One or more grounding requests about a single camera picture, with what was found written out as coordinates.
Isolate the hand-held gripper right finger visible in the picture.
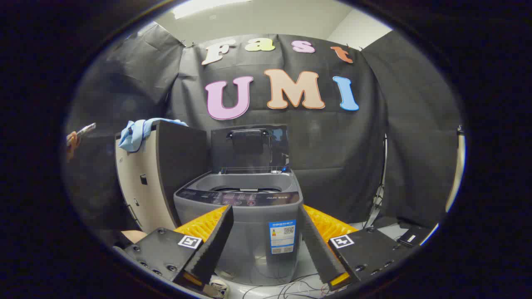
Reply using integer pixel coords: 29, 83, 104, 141
299, 204, 412, 291

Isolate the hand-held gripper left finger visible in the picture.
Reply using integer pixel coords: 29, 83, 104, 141
123, 204, 234, 291

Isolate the grey top-load washing machine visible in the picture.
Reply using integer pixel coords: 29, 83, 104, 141
173, 168, 304, 286

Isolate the light blue button shirt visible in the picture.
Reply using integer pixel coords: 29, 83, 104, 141
118, 118, 188, 153

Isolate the person's shoe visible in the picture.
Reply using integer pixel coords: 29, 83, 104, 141
208, 277, 231, 299

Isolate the beige cabinet with dark top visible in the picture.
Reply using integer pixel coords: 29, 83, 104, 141
115, 120, 208, 234

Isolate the black tripod stand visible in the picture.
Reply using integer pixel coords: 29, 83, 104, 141
362, 133, 389, 229

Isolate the black box with white label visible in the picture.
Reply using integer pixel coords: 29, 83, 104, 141
396, 225, 433, 248

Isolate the black backdrop cloth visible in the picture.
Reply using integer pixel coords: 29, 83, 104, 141
62, 21, 464, 233

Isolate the bundle of floor cables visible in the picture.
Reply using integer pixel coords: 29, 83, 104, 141
241, 272, 333, 299

